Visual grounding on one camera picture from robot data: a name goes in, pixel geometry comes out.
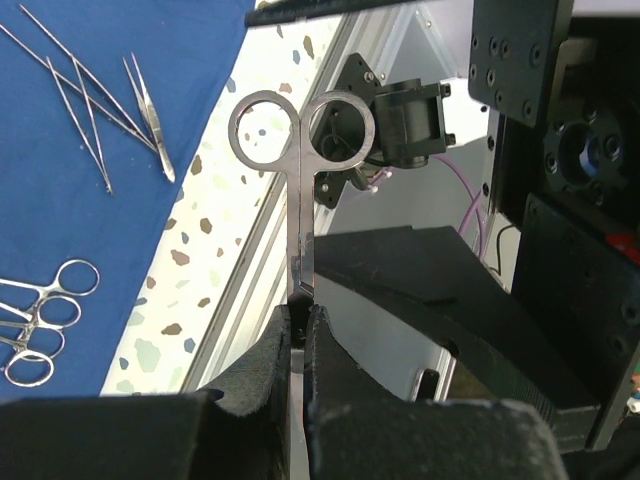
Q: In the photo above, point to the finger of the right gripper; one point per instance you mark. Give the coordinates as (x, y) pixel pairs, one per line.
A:
(291, 11)
(431, 280)

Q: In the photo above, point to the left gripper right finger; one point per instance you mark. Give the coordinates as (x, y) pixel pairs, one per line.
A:
(356, 429)

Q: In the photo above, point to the steel scissors with ring handles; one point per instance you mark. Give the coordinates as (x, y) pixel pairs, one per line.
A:
(299, 162)

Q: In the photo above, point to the blue surgical cloth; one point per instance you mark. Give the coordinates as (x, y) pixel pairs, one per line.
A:
(80, 187)

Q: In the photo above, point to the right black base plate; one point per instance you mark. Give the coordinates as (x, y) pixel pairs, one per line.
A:
(340, 132)

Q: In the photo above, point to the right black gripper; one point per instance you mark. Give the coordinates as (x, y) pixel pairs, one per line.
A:
(562, 81)

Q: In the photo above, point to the steel forceps with ring handles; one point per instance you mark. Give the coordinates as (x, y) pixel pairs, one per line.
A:
(55, 290)

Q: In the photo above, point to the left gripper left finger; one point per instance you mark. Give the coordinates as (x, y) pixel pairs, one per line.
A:
(235, 427)

